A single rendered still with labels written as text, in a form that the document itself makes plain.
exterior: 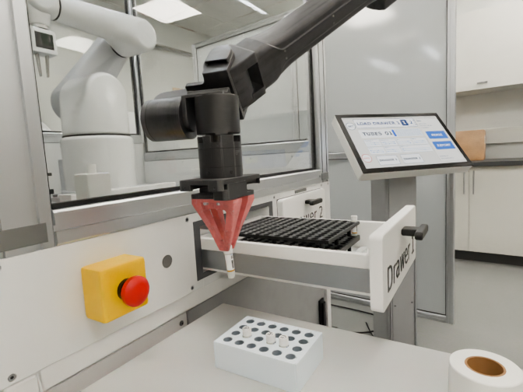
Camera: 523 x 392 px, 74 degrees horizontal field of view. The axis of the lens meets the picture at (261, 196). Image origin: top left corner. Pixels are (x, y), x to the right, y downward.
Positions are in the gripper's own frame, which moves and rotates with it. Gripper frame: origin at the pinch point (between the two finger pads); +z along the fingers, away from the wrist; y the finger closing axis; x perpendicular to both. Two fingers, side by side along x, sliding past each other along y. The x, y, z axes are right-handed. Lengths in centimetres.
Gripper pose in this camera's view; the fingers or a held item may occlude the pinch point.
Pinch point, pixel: (226, 243)
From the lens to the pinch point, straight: 48.2
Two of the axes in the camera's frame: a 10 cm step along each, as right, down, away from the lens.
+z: 0.6, 9.9, 1.2
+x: 8.9, 0.1, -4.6
